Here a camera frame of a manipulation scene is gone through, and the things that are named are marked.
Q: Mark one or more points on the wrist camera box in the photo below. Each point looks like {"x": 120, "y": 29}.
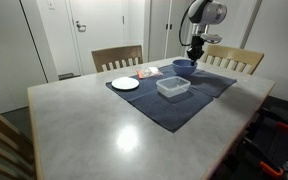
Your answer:
{"x": 211, "y": 38}

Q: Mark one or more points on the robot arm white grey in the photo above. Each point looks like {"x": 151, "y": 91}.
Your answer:
{"x": 203, "y": 13}

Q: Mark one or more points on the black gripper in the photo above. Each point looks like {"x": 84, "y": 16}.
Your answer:
{"x": 196, "y": 49}

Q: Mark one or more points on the wooden chair far left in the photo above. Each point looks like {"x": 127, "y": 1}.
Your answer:
{"x": 117, "y": 57}

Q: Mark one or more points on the white round plate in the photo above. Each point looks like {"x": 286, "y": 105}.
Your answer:
{"x": 125, "y": 83}

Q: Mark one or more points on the dark blue placemat centre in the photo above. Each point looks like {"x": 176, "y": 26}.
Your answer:
{"x": 171, "y": 113}

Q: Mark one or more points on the blue bowl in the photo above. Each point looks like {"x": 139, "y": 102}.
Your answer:
{"x": 183, "y": 67}

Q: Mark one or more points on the orange handled clamp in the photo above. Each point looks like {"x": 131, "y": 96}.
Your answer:
{"x": 266, "y": 164}

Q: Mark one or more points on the clear plastic container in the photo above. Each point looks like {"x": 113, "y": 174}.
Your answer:
{"x": 172, "y": 86}

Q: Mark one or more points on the white door with handle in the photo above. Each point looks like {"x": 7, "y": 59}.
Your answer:
{"x": 97, "y": 24}

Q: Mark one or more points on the light wooden chair right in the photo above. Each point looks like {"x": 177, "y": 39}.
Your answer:
{"x": 237, "y": 59}

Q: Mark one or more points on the wooden chair near left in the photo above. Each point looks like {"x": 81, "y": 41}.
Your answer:
{"x": 16, "y": 153}

